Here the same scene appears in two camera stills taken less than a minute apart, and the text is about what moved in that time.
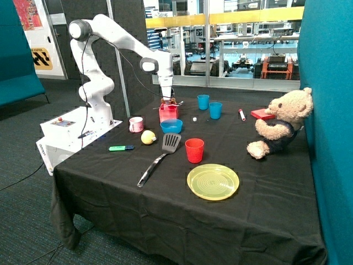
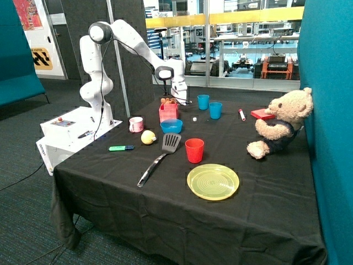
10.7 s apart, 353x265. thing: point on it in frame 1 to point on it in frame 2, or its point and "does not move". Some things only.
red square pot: x=167 y=111 does not move
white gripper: x=165 y=79 to x=178 y=89
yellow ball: x=148 y=137 does not move
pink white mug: x=136 y=124 does not move
